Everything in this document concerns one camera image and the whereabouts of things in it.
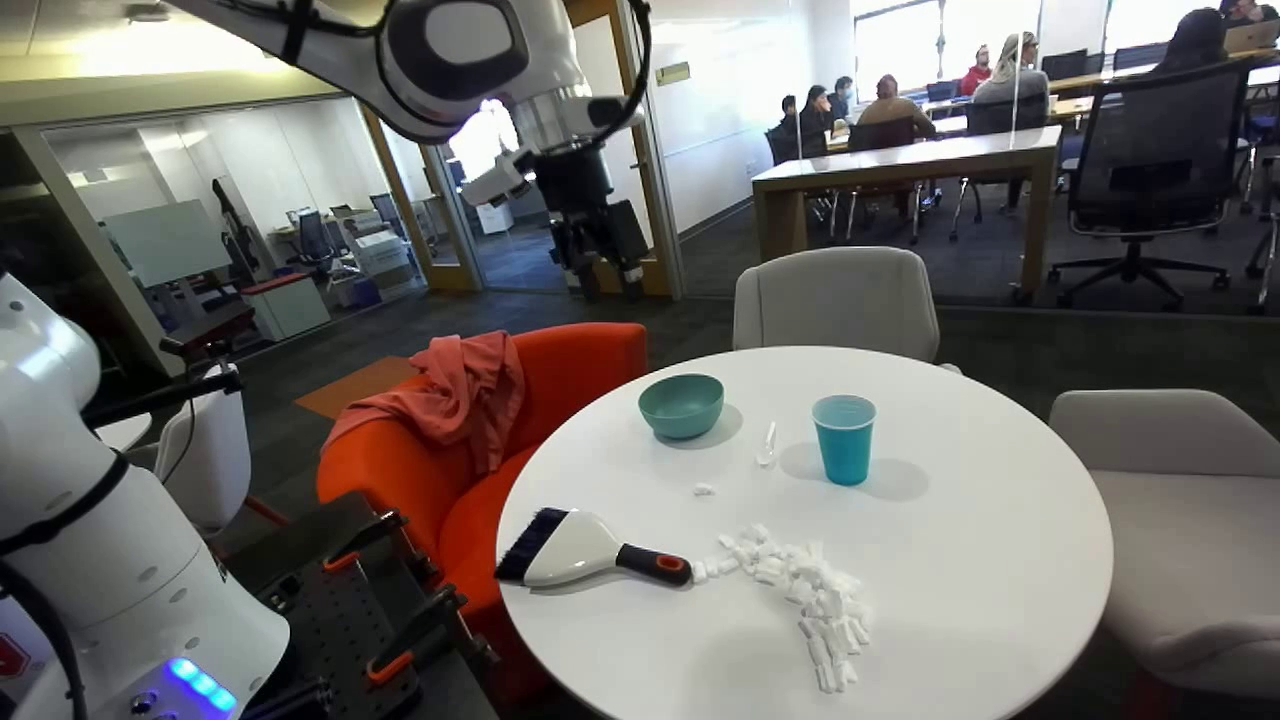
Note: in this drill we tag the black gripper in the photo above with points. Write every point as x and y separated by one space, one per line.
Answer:
573 182

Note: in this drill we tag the teal bowl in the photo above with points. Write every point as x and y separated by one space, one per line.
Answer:
682 405

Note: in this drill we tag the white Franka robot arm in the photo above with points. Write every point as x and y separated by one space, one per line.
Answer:
82 532

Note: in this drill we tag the small white black hand broom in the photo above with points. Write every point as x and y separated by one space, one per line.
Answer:
577 546

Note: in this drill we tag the pink cloth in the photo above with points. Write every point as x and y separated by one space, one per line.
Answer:
460 385

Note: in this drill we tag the seated person dark top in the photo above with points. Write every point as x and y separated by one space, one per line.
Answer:
806 123

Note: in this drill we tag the grey upholstered chair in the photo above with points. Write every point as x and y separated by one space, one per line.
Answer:
837 300
1184 532

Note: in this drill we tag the small white paper scrap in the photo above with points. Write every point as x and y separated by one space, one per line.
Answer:
769 446

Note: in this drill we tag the orange floor mat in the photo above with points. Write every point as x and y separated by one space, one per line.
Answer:
351 385

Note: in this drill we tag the orange armchair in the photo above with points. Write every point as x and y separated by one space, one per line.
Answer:
403 481

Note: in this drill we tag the blue plastic cup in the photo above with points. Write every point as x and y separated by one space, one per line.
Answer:
847 443

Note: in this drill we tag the rectangular wooden table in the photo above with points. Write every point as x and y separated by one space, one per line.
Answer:
905 161

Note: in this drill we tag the seated person brown top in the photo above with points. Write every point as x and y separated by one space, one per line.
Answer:
888 110

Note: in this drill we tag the red topped cabinet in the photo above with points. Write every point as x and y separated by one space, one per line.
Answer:
285 305

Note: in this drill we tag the black orange bar clamp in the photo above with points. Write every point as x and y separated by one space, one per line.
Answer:
381 546
413 640

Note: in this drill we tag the seated person red top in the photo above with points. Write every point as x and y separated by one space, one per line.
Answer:
977 70

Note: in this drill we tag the white whiteboard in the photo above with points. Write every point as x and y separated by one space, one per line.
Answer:
165 243

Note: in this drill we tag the seated person grey top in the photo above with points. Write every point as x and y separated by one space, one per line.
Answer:
1012 82

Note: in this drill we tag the white rounded container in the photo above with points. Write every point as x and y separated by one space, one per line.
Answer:
204 454

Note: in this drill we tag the black work table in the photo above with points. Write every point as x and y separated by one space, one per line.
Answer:
322 625

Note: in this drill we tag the round white table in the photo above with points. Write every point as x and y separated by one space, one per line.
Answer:
935 584

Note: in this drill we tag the black mesh office chair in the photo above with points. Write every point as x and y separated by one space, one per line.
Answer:
1153 147

